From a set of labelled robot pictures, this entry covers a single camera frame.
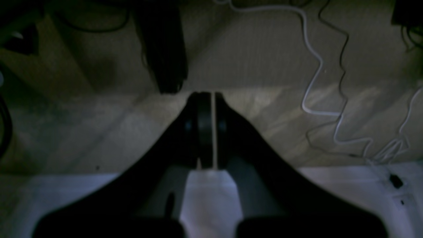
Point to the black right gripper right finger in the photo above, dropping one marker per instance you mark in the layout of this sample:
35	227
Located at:
276	200

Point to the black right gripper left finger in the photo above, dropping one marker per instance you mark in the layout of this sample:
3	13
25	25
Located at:
142	201

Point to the black table leg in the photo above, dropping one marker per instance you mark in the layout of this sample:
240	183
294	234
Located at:
159	28

